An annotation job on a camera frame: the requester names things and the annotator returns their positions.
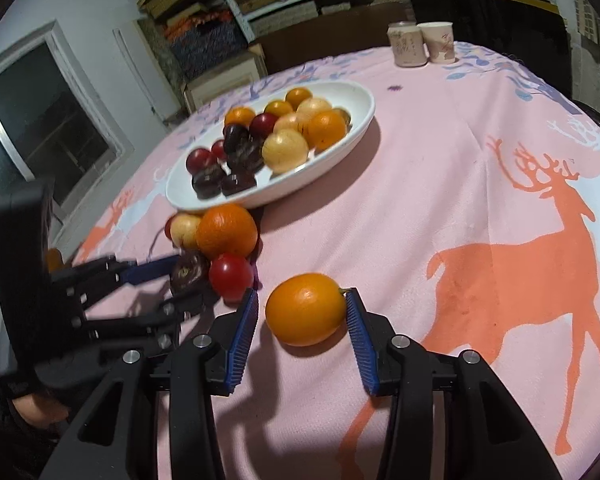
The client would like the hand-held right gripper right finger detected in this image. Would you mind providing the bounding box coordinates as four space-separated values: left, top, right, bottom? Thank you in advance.
345 288 563 480

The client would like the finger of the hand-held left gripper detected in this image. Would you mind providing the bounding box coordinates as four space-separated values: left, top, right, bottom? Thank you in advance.
49 254 182 311
74 290 207 358

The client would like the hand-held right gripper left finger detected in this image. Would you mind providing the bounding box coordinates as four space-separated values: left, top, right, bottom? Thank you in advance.
40 288 260 480

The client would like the dark purple plum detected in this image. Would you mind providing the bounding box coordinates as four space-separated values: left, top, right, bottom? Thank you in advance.
170 250 212 295
220 169 258 196
222 123 251 154
191 165 227 199
227 139 266 172

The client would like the smooth orange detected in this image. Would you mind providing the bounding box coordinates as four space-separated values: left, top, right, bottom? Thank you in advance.
264 272 349 347

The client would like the white oval plate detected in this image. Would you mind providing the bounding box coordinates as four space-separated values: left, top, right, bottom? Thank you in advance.
165 79 376 210

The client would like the person's left hand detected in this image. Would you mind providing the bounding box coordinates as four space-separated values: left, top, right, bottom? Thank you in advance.
9 391 72 427

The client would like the wooden chair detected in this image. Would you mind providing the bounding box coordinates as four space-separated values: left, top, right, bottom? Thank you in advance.
44 247 65 275

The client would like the pale yellow fruit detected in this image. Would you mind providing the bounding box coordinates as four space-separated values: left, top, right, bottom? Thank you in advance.
261 128 310 174
295 97 334 119
273 112 311 134
169 213 204 250

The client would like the sliding glass window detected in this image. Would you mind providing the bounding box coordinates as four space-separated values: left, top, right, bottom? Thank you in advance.
0 21 135 263

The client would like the small orange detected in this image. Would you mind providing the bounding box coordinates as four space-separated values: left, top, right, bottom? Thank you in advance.
263 99 295 119
223 106 257 129
284 87 314 110

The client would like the white narrow panel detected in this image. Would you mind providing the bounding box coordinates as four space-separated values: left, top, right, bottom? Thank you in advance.
111 27 172 122

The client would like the cardboard carton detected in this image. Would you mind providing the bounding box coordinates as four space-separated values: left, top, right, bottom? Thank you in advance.
181 44 269 114

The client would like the pile of patterned boxes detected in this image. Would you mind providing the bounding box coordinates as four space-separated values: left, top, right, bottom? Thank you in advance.
130 0 248 82

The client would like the brown wooden board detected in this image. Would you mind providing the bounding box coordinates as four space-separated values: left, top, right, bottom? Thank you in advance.
251 2 414 74

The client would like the pink drink can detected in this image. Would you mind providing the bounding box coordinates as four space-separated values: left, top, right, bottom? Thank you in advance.
387 20 429 68

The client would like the paper cup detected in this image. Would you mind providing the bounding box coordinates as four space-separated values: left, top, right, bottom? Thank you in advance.
416 21 456 65

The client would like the small round black stand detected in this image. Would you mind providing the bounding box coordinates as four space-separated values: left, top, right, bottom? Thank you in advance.
574 99 600 142

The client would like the black chair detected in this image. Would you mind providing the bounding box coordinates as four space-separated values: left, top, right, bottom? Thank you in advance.
408 0 574 102

